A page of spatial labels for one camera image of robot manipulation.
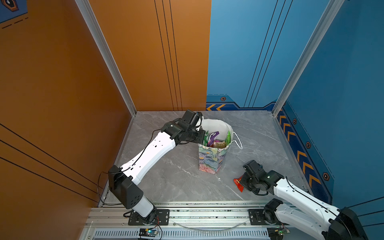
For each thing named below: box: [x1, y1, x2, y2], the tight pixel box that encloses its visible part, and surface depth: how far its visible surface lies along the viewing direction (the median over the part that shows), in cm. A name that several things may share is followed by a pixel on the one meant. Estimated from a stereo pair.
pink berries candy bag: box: [208, 131, 220, 146], surface depth 87 cm
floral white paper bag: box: [198, 118, 234, 175], surface depth 82 cm
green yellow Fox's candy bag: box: [203, 130, 209, 146], surface depth 84 cm
